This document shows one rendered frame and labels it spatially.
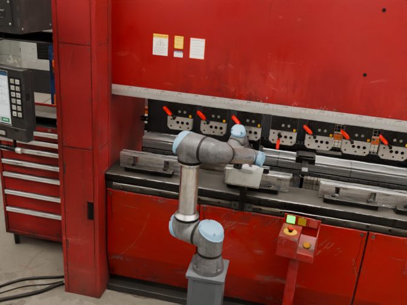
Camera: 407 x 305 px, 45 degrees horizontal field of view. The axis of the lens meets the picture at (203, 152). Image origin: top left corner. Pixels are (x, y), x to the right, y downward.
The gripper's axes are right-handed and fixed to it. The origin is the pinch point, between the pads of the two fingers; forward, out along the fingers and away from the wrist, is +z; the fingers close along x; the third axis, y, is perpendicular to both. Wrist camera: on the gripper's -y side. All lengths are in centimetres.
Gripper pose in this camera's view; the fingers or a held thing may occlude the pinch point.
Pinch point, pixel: (244, 165)
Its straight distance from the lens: 281.0
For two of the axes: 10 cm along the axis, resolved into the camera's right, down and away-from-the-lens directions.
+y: 3.6, -8.4, 4.1
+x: -9.1, -2.2, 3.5
